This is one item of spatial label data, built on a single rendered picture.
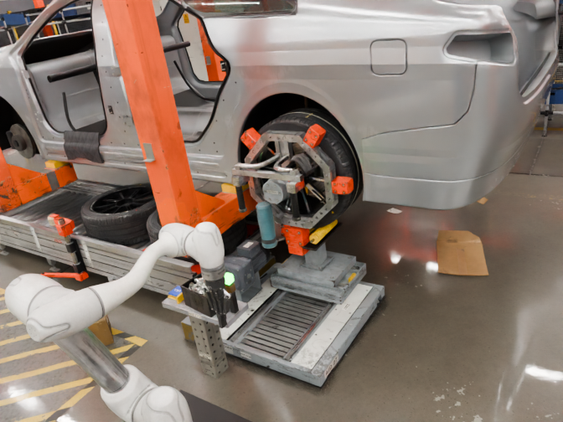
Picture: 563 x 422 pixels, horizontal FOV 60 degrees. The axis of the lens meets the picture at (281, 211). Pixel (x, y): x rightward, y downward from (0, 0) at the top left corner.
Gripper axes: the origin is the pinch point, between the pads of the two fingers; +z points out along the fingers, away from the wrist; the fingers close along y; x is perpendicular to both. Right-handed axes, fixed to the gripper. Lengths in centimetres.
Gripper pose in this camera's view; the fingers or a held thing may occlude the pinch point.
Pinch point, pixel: (222, 318)
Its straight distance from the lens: 198.3
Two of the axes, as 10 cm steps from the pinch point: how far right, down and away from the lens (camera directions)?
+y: 8.2, 1.8, -5.4
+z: 0.9, 9.0, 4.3
